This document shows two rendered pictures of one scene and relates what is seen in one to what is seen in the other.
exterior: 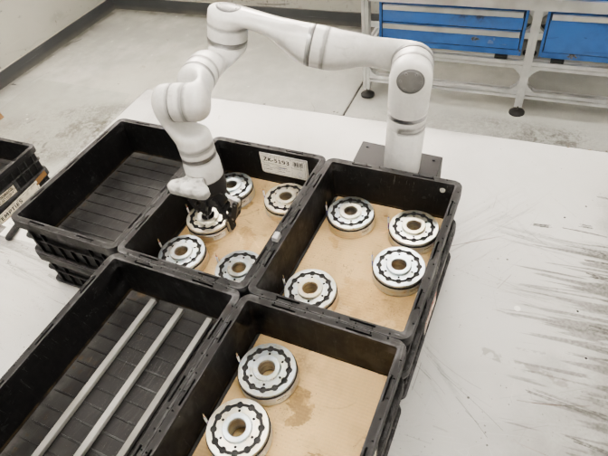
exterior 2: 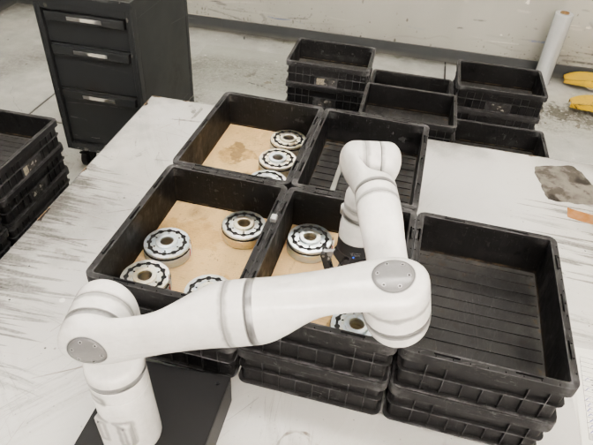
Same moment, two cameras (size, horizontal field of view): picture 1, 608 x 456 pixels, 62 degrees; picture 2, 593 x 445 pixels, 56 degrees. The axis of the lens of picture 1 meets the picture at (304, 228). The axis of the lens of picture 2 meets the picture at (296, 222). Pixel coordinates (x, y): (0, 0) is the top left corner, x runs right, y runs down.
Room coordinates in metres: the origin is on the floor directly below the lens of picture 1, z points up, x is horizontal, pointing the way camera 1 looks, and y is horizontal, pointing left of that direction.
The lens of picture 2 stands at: (1.58, -0.19, 1.70)
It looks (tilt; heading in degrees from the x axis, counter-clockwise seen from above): 40 degrees down; 162
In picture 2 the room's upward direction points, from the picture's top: 4 degrees clockwise
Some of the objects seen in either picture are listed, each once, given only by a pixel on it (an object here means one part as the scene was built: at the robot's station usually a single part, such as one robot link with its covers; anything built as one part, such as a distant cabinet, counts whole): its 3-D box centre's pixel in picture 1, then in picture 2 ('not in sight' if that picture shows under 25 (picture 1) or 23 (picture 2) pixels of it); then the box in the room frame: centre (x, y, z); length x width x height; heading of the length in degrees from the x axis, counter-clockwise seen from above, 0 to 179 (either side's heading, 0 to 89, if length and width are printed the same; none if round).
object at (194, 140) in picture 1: (183, 121); (371, 180); (0.84, 0.19, 1.12); 0.09 x 0.07 x 0.15; 75
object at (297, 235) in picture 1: (362, 254); (198, 247); (0.67, -0.11, 0.87); 0.40 x 0.30 x 0.11; 150
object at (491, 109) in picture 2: not in sight; (487, 119); (-0.49, 1.46, 0.37); 0.40 x 0.30 x 0.45; 62
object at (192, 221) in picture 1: (208, 217); not in sight; (0.85, 0.21, 0.86); 0.10 x 0.10 x 0.01
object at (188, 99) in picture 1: (192, 93); (367, 173); (0.86, 0.17, 1.16); 0.14 x 0.09 x 0.07; 165
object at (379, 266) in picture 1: (398, 266); (167, 243); (0.63, -0.17, 0.86); 0.10 x 0.10 x 0.01
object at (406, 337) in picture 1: (362, 237); (197, 230); (0.67, -0.11, 0.92); 0.40 x 0.30 x 0.02; 150
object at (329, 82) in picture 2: not in sight; (328, 95); (-0.88, 0.75, 0.37); 0.40 x 0.30 x 0.45; 62
